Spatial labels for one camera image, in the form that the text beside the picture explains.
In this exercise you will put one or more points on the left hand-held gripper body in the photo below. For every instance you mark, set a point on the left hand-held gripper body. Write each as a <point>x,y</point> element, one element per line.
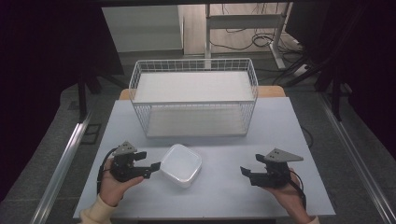
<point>124,166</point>

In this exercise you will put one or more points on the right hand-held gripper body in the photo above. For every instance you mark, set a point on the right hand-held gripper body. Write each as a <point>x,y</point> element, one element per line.
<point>274,172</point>

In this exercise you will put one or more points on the white square bowl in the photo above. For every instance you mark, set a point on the white square bowl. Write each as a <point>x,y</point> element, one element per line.
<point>181,165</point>

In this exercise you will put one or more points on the person's left hand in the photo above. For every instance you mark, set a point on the person's left hand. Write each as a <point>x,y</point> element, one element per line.
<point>112,189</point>

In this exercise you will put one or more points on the person's right hand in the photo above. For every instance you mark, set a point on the person's right hand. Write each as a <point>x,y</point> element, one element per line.
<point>289,196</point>

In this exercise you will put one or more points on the black floor plate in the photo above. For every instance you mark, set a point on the black floor plate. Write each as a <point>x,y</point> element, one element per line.
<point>92,133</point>

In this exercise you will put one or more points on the black stand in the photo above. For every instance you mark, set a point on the black stand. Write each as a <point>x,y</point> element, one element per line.
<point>82,99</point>
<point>336,99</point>

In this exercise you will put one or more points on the white power strip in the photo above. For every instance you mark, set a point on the white power strip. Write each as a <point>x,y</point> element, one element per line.
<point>301,70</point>

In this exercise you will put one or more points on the dark curtain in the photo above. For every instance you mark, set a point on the dark curtain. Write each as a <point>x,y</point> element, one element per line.
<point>370,62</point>
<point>37,77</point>

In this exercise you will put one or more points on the grey cabinet panel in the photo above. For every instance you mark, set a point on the grey cabinet panel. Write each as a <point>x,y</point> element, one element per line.
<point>143,28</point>

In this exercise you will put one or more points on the metal floor rail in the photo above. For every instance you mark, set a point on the metal floor rail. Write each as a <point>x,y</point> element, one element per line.
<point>62,168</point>
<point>358,161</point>

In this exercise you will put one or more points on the white metal desk frame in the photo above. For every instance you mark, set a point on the white metal desk frame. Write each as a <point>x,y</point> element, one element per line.
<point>246,21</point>

